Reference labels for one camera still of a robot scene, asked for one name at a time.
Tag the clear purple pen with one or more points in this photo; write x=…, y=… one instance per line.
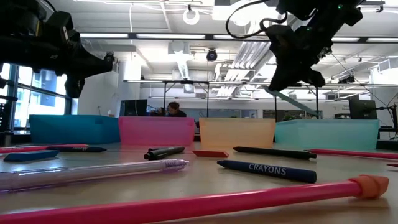
x=93, y=173

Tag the teal pen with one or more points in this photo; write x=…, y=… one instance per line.
x=292, y=102

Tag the black metal frame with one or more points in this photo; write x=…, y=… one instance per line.
x=317, y=102
x=207, y=99

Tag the orange plastic bin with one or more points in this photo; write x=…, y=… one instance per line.
x=236, y=132

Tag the red eraser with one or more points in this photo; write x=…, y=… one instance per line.
x=210, y=154

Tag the large window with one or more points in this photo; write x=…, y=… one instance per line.
x=40, y=105

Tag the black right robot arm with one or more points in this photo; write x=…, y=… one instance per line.
x=326, y=12

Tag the pink plastic bin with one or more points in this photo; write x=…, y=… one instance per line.
x=155, y=130

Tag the teal plastic bin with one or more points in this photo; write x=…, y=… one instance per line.
x=326, y=133

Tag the dark blue crayon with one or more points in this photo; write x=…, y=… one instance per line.
x=267, y=169

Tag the blue plastic bin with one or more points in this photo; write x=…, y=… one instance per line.
x=71, y=129

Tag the small purple pen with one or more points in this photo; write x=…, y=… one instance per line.
x=77, y=149

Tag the black monitor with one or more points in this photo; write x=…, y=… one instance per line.
x=133, y=108
x=362, y=109

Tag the person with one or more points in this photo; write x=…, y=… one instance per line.
x=174, y=110

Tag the black overhead camera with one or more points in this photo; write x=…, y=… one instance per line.
x=211, y=55

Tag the blue eraser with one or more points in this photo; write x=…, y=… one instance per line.
x=31, y=155

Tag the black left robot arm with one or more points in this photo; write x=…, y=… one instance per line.
x=18, y=46

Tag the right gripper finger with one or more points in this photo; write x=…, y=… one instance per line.
x=284, y=77
x=312, y=79

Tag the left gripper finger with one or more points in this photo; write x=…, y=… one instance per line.
x=74, y=87
x=102, y=64

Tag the black overhead light beam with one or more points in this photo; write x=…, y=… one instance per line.
x=210, y=36

